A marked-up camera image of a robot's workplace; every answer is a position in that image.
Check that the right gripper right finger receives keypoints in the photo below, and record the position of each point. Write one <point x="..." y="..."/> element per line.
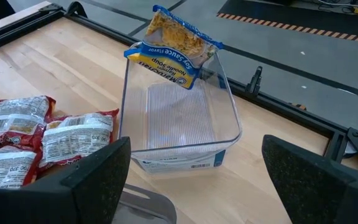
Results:
<point x="306" y="186"/>

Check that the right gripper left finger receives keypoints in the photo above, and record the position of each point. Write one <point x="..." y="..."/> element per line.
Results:
<point x="98" y="186"/>

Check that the black hazard-striped floor mat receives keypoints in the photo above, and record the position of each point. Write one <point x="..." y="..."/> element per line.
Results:
<point x="291" y="15"/>

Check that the small black frame clamp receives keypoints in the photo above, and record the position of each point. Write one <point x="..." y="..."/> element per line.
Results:
<point x="255" y="82"/>

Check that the clear plastic bin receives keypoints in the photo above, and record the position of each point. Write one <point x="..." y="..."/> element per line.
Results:
<point x="179" y="124"/>

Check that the red Maruchan ramen pack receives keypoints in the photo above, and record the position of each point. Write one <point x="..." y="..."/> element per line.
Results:
<point x="5" y="169"/>
<point x="14" y="118"/>
<point x="73" y="137"/>

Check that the blue Maruchan ramen pack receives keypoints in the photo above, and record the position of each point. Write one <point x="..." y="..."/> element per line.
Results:
<point x="166" y="37"/>

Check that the smoky grey plastic bin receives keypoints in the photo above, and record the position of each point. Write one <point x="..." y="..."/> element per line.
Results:
<point x="148" y="208"/>

